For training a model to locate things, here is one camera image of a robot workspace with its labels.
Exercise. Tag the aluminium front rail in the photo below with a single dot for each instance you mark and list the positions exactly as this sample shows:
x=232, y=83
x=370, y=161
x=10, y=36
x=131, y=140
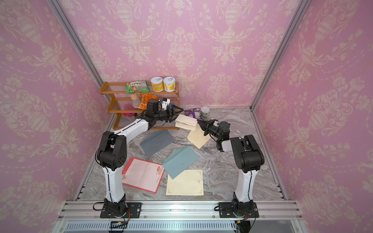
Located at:
x=179, y=210

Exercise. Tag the pink item on shelf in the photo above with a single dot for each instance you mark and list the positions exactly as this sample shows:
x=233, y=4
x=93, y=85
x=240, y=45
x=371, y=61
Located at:
x=129, y=111

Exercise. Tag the dark grey envelope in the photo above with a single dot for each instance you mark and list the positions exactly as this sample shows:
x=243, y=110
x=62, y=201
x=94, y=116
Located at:
x=156, y=141

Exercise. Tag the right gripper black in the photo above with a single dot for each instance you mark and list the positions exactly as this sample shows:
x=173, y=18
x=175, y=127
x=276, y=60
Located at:
x=205, y=123

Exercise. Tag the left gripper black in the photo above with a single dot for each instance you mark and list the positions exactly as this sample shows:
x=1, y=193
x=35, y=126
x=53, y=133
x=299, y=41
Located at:
x=170, y=115

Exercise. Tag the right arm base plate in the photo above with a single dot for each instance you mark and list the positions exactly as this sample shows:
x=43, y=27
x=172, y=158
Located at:
x=240, y=210

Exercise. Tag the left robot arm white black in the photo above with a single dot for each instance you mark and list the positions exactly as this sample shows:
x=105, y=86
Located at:
x=111, y=154

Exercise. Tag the cream envelope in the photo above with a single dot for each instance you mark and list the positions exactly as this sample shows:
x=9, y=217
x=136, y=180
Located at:
x=186, y=122

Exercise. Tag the cream yellow letter paper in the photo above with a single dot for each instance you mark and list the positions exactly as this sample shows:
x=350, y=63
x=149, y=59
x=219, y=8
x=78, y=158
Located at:
x=187, y=183

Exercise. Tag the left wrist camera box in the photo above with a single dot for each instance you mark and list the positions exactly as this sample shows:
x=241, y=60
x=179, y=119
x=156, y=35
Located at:
x=165, y=103

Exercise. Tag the purple snack bag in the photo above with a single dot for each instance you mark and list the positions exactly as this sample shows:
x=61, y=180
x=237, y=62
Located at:
x=194, y=113

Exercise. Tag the green snack bag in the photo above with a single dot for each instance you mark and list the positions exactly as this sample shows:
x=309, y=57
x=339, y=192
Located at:
x=137, y=87

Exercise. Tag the wooden three-tier shelf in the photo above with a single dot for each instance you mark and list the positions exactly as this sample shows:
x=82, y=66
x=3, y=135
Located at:
x=118, y=98

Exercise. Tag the orange snack bag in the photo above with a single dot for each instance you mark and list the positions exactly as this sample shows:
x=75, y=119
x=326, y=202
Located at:
x=144, y=100

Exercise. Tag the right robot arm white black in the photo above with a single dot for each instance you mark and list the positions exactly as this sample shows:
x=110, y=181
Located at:
x=248, y=158

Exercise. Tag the right yellow can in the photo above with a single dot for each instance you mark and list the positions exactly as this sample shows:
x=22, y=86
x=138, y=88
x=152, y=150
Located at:
x=169, y=84

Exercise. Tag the yellow can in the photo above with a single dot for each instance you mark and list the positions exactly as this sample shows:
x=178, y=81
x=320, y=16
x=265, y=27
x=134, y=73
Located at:
x=169, y=84
x=157, y=84

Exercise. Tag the beige bottle on shelf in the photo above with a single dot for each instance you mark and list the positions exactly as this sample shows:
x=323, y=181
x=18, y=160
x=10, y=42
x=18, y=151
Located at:
x=136, y=100

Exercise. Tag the green instant noodle cup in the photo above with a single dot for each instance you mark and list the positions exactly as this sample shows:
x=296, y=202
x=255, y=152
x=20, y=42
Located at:
x=204, y=112

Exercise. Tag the teal blue envelope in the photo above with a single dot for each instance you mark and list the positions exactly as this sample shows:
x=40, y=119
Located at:
x=180, y=160

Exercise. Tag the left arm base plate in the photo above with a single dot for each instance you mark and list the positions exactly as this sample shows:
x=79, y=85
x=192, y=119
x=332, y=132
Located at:
x=128, y=210

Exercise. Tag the left yellow can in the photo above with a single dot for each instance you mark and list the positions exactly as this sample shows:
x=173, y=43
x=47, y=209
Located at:
x=157, y=84

